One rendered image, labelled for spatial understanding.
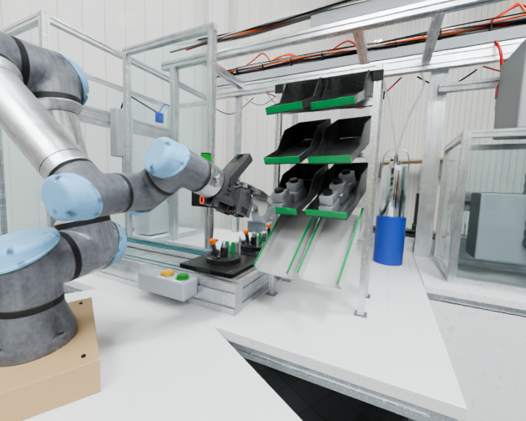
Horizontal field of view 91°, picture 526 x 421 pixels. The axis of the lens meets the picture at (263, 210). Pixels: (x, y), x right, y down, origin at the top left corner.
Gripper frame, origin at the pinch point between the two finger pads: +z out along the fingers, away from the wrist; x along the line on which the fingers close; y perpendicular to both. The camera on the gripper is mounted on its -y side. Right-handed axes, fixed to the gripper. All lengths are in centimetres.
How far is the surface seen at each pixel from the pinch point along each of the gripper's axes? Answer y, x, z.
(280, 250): 11.7, -2.0, 19.6
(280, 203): -2.3, 0.0, 9.6
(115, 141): -35, -130, 9
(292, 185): -10.2, 0.6, 13.9
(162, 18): -258, -279, 72
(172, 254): 23, -66, 26
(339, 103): -30.6, 17.0, 2.1
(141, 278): 32, -41, -4
